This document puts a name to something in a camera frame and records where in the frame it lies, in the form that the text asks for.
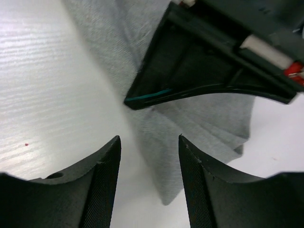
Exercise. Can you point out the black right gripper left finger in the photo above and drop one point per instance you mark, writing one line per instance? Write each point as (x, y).
(79, 196)

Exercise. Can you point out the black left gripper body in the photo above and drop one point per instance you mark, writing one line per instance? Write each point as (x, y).
(271, 32)

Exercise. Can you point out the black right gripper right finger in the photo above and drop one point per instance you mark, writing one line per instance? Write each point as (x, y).
(219, 196)

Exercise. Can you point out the grey cloth napkin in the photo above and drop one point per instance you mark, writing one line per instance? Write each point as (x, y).
(118, 33)

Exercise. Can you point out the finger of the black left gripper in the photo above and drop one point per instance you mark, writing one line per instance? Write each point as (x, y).
(197, 52)

